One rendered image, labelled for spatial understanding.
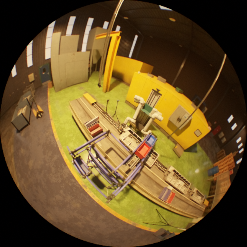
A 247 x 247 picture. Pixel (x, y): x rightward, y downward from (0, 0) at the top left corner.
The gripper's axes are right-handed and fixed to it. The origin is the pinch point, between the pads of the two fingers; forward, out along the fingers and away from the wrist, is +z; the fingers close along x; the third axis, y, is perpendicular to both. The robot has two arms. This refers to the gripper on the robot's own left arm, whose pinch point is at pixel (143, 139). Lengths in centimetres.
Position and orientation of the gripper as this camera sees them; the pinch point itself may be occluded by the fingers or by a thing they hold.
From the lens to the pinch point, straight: 187.3
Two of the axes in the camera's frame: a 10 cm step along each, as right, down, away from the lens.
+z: -7.0, 5.5, -4.6
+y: 1.2, -5.4, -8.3
